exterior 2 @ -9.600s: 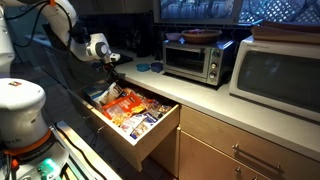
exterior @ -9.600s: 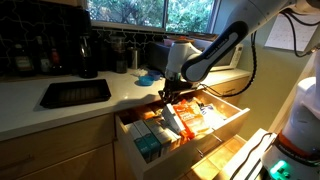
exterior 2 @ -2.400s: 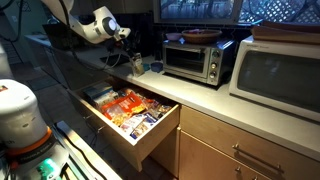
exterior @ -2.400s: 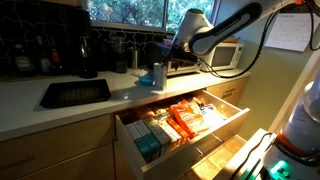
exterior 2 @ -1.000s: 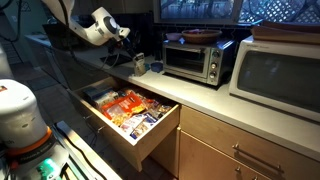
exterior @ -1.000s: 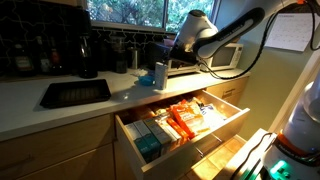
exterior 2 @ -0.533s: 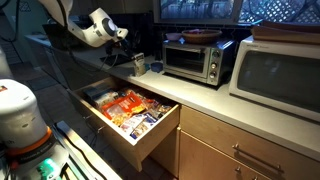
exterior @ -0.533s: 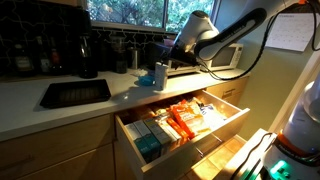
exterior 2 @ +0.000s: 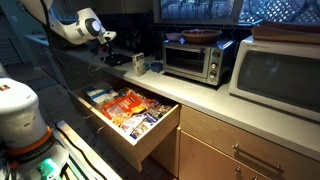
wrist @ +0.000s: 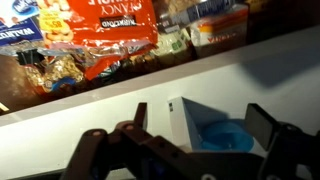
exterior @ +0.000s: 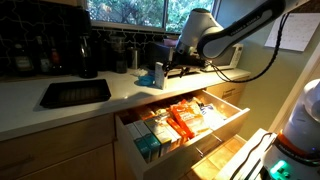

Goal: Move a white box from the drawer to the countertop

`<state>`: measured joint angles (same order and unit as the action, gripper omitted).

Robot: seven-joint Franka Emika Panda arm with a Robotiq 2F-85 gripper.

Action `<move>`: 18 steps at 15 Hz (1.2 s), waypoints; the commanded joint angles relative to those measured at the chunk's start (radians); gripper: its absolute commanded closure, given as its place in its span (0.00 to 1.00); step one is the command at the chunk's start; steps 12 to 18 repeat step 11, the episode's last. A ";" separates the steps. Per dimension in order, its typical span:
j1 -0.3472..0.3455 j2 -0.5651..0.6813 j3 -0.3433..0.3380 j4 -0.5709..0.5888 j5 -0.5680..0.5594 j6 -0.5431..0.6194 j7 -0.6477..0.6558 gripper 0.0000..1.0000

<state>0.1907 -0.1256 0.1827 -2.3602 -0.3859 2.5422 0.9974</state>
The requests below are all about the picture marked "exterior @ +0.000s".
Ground tall black countertop appliance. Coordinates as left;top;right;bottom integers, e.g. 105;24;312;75
77;8;99;79

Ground white and blue snack bag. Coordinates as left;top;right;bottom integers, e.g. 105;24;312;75
199;104;228;130

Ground white wall calendar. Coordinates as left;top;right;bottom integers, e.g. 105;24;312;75
264;12;320;53

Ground metal canister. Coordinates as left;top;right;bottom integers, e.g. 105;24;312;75
127;47;142;70

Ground open wooden drawer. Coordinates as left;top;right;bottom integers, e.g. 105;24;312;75
114;88;251;180

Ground white microwave oven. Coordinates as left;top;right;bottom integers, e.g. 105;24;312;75
199;43;244;73

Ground glass jar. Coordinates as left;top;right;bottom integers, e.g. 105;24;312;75
110;33;128;74

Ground white carton box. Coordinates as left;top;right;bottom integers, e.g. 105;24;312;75
154;61;168;90

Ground black rectangular tray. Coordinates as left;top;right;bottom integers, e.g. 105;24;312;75
39;78;112;109

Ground wooden cabinet drawer with handle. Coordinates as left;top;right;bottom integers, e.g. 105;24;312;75
205;76;250;106

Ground dark bottle with pale label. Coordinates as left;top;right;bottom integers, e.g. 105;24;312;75
13;43;35;77

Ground small light blue bowl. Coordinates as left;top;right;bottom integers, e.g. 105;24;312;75
137;75;156;88

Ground small pink bowl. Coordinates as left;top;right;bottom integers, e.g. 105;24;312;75
163;38;178;48

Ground white crumpled paper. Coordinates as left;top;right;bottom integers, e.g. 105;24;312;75
133;68;149;78

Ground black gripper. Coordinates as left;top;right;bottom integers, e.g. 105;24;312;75
165;53;206;78

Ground dark tall slim bottle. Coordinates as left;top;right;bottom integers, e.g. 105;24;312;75
34;35;51;75

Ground dark bottle with red label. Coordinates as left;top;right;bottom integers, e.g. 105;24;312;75
49;36;64;75

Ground white slim box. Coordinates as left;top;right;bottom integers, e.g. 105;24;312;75
156;116;184;148

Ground metal lower drawer handle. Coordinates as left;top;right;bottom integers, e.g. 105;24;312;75
195;133;224;158

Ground black cable on robot stand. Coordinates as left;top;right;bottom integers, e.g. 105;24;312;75
229;132;274;180

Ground metal drawer handle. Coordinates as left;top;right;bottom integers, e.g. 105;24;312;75
221;89;238;101
195;133;224;158

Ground green and white box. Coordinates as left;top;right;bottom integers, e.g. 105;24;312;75
143;117;173;157

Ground teal and white box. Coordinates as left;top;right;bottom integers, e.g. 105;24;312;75
133;119;162;160
125;122;152;164

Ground window with frame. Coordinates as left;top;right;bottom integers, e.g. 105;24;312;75
86;0;221;34

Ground red orange slim packet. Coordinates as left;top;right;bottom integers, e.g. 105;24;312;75
165;117;190;143

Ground orange snack bag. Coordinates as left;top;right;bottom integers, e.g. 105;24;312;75
169;100;209;138

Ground wide wooden cabinet drawer front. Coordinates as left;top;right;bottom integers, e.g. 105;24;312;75
0;113;116;173

